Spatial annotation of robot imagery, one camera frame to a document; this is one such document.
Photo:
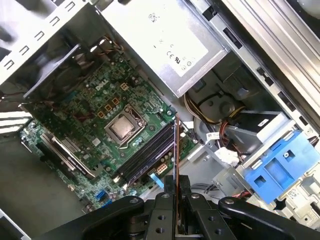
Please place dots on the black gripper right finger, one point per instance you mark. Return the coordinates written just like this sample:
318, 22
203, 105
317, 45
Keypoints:
200, 222

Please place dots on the green motherboard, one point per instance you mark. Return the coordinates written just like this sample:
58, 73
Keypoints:
100, 90

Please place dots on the silver CPU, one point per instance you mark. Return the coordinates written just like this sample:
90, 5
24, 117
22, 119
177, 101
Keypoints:
122, 128

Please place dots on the black RAM slot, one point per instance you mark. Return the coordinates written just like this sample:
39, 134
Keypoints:
145, 152

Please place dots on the black case fan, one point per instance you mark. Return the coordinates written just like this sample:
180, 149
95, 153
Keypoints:
57, 67

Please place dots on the green RAM stick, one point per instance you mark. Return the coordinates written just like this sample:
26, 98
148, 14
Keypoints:
177, 150

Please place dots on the black PC case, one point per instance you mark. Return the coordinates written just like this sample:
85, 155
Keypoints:
60, 25

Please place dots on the metal CPU socket cover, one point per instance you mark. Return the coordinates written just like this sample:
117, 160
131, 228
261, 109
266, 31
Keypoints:
111, 136

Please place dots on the blue drive carrier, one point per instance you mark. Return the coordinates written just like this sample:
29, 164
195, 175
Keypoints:
275, 170

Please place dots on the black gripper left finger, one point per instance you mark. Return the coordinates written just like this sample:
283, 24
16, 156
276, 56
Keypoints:
160, 220

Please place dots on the grey power supply unit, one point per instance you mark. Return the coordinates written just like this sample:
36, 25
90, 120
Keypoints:
162, 37

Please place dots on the grey metal drive cage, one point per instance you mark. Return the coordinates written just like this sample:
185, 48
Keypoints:
225, 180

